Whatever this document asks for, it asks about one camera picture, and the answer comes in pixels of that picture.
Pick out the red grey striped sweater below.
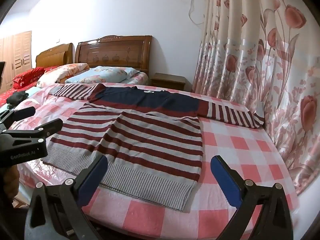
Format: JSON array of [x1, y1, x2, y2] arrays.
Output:
[[44, 84, 264, 211]]

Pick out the left hand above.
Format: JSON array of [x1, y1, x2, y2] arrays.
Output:
[[3, 165, 20, 199]]

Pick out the black cloth on bed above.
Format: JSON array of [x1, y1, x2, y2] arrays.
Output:
[[7, 90, 29, 107]]

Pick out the orange floral pillow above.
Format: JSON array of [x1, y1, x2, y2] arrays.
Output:
[[36, 63, 89, 88]]

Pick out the small wooden headboard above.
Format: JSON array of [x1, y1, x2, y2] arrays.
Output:
[[36, 43, 74, 68]]

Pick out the light blue floral quilt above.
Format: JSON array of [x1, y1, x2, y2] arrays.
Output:
[[65, 66, 139, 83]]

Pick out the large wooden headboard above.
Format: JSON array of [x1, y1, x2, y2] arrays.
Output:
[[74, 35, 152, 74]]

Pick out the wooden nightstand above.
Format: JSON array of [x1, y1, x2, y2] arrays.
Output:
[[151, 73, 186, 90]]

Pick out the floral pink curtain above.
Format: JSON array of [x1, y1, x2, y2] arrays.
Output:
[[192, 0, 319, 194]]

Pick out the white hanging cable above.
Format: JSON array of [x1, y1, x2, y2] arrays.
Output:
[[188, 0, 206, 26]]

